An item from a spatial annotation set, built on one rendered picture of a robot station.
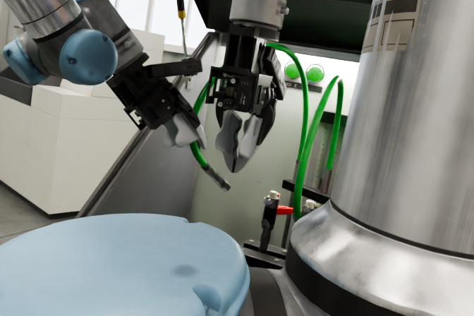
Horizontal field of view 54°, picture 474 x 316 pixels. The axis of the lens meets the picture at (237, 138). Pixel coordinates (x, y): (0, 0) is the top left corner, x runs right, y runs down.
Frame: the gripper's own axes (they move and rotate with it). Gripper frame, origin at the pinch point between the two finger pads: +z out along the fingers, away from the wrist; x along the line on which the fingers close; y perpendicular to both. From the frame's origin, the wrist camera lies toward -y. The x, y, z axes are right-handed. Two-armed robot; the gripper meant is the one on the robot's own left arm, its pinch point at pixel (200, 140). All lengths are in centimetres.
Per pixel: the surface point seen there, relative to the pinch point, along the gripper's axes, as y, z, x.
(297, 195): -0.9, 13.5, 17.3
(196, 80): -22.5, -2.3, -29.7
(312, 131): -9.9, 6.5, 18.5
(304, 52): -42.7, 6.3, -10.4
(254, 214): -11.6, 36.9, -27.3
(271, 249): 0.9, 30.6, -2.2
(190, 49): -246, 58, -419
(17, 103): -38, -13, -346
